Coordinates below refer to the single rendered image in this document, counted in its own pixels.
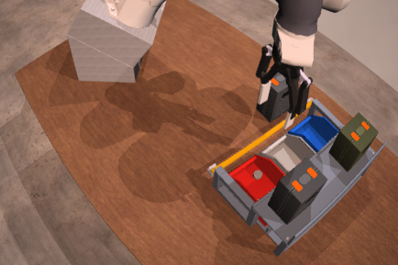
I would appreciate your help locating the blue open bin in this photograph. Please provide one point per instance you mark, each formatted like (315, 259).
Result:
(316, 132)

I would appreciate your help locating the orange long bar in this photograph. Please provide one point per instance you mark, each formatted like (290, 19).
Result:
(253, 144)

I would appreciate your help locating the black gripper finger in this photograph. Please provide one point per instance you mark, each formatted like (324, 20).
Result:
(296, 98)
(265, 78)

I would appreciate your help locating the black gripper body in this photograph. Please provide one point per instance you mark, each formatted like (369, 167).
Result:
(294, 70)

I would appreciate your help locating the red bin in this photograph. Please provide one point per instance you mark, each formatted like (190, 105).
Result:
(271, 174)

